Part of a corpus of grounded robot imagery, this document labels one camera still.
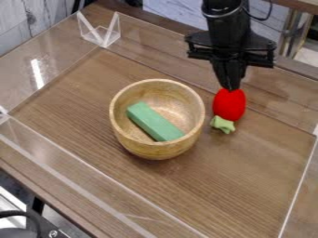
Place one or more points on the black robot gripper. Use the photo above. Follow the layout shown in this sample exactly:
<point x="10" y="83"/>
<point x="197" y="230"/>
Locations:
<point x="254" y="52"/>

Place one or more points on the red plush fruit green leaves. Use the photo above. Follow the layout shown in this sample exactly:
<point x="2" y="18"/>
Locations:
<point x="229" y="107"/>

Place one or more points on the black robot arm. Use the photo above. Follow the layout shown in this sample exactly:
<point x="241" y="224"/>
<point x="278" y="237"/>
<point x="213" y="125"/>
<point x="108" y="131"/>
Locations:
<point x="229" y="22"/>

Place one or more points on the wooden bowl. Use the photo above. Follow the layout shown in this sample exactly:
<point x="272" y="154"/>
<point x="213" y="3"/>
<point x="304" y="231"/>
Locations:
<point x="177" y="102"/>

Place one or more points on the green rectangular block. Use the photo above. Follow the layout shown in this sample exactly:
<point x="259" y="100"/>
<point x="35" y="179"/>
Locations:
<point x="153" y="122"/>

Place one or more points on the metal table leg frame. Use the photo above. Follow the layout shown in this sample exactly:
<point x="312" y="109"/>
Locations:
<point x="294" y="33"/>

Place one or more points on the clear acrylic corner bracket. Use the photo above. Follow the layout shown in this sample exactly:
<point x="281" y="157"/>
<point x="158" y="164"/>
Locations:
<point x="100" y="36"/>

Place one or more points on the black table leg bracket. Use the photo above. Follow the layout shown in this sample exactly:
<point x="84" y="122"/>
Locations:
<point x="48" y="230"/>

